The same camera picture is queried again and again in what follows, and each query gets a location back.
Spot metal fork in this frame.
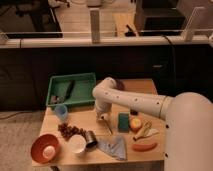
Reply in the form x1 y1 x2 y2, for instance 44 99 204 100
102 119 113 135

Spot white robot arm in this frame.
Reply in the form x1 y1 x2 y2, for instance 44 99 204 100
92 77 213 171

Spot black spatula in tray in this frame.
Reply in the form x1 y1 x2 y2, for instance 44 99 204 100
65 80 75 99

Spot green plastic tray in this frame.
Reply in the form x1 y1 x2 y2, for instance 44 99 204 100
46 73 96 109

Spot small grey item in tray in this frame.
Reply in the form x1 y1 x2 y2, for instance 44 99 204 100
50 95 60 104

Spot green sponge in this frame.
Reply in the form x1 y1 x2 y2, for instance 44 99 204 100
118 113 129 132

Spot small black block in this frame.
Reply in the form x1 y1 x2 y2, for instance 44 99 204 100
130 109 138 116

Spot metal can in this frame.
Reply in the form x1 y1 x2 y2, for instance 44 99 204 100
86 131 97 148

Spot peach fruit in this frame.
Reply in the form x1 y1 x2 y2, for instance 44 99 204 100
130 118 142 132

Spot blue grey cloth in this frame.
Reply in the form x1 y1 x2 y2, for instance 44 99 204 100
98 135 127 161

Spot wooden table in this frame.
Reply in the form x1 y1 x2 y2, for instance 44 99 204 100
31 78 167 171

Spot blue plastic cup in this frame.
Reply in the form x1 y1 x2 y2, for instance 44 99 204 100
54 105 68 121

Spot bunch of dark grapes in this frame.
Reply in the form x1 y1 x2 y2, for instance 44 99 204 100
58 123 86 141

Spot white cup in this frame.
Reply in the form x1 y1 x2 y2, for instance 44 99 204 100
69 135 86 154

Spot banana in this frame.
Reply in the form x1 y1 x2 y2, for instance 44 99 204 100
133 121 158 141

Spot orange bowl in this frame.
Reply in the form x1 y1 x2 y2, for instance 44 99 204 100
31 134 60 164

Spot white egg in bowl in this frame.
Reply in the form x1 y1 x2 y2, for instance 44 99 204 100
43 146 55 159

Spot black monitor box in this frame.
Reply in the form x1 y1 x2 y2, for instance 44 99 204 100
134 0 185 36

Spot white post on counter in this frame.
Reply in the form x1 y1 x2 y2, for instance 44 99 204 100
90 8 100 43

